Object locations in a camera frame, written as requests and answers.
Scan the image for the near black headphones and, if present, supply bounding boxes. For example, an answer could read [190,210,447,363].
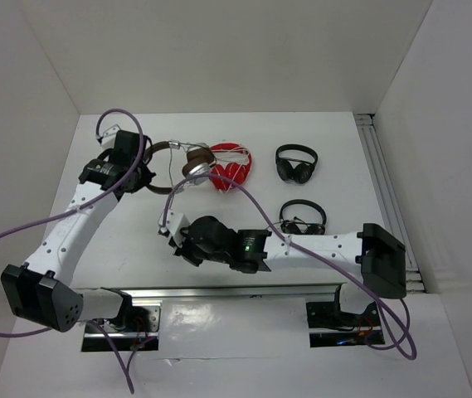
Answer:
[279,199,328,235]

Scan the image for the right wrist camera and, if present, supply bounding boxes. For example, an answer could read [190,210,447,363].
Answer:
[158,210,190,247]

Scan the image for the brown silver headphones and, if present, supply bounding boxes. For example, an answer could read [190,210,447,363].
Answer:
[144,140,217,177]

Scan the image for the aluminium rail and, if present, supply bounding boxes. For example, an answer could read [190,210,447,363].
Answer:
[353,114,427,294]
[108,284,339,300]

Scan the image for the front aluminium rail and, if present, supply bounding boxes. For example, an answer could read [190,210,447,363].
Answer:
[108,284,339,300]

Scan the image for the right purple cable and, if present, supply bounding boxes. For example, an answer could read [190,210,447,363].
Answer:
[161,174,418,361]

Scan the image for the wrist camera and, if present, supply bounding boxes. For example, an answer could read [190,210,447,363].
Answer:
[95,124,120,150]
[158,210,190,247]

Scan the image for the black headphones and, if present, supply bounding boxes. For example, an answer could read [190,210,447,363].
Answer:
[279,199,328,235]
[275,143,319,184]

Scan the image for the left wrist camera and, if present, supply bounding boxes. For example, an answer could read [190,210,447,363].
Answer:
[95,124,120,150]

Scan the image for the white cable of red headphones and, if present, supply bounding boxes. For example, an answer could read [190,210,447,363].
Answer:
[210,144,250,197]

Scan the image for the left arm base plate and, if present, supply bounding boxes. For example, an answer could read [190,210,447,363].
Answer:
[80,300,162,352]

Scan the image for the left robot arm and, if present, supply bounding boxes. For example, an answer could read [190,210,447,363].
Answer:
[1,130,154,332]

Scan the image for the right aluminium rail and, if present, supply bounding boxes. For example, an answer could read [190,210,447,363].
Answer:
[353,114,427,294]

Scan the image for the white front cover panel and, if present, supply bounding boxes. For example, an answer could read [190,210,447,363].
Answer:
[158,298,309,359]

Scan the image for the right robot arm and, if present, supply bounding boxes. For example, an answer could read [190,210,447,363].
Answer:
[159,211,406,325]

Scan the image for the red headphones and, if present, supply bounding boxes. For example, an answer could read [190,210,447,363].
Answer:
[210,143,252,192]

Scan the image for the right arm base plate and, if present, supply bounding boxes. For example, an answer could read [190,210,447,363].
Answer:
[306,301,381,332]

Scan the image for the far black headphones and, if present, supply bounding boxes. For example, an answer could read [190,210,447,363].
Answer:
[275,143,319,184]

